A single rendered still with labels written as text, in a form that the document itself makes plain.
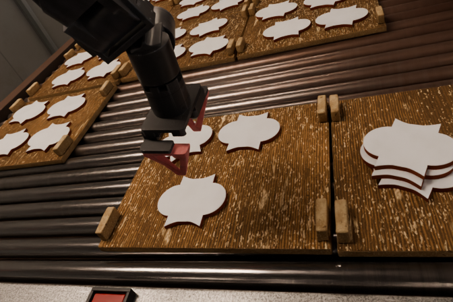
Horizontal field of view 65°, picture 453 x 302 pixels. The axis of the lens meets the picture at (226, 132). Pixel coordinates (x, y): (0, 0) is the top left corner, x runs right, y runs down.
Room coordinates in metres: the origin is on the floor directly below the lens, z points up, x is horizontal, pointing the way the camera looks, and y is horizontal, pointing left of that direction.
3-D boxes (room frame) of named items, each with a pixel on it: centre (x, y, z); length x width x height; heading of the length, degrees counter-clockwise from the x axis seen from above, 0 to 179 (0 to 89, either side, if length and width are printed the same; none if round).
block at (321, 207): (0.32, -0.08, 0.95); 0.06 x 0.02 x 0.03; 154
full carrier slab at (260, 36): (1.04, -0.37, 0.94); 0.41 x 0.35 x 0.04; 65
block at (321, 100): (0.56, -0.20, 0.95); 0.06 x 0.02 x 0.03; 154
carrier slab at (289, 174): (0.52, 0.04, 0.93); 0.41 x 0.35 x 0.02; 64
